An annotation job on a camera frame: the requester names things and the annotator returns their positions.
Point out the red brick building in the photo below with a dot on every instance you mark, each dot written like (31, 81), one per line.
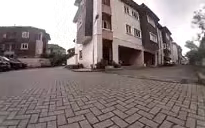
(10, 38)

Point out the distant trees and bushes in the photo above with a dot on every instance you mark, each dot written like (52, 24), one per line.
(58, 58)

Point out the group of green trees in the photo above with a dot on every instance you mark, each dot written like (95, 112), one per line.
(198, 53)

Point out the low white wall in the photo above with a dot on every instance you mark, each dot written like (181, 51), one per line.
(35, 62)

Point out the grey brick paved road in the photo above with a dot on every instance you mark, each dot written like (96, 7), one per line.
(90, 100)

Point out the white multi-storey building row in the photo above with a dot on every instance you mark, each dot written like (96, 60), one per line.
(123, 40)

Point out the bushes by building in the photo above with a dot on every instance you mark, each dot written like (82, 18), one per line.
(101, 64)

